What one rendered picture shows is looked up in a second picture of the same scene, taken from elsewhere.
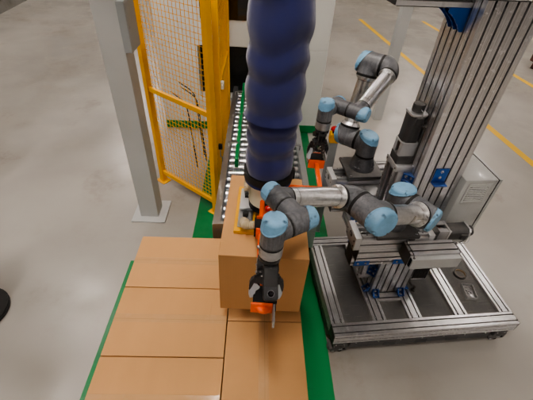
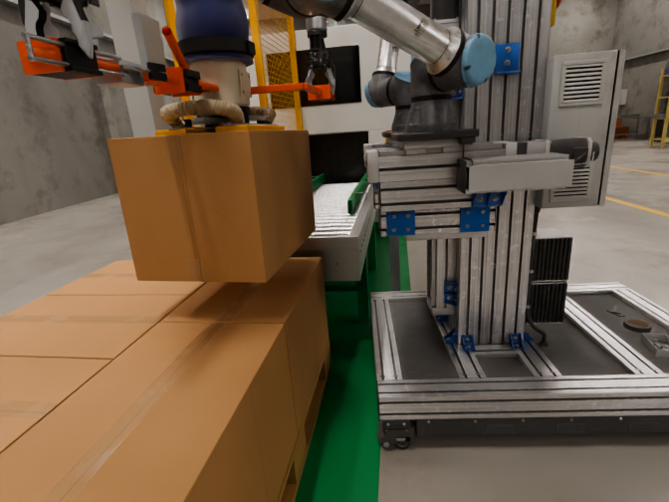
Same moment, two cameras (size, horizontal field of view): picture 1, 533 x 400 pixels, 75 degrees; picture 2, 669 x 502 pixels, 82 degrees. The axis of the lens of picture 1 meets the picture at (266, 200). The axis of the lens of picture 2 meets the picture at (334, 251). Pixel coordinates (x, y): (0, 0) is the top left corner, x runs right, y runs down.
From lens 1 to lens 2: 1.34 m
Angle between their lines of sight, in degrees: 25
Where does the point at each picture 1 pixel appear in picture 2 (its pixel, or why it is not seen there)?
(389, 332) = (490, 393)
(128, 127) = not seen: hidden behind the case
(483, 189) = (593, 72)
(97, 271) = not seen: hidden behind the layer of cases
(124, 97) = (143, 126)
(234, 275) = (139, 187)
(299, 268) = (237, 155)
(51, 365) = not seen: outside the picture
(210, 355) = (93, 356)
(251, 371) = (146, 375)
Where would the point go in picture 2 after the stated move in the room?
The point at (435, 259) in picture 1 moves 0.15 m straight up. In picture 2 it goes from (516, 163) to (520, 102)
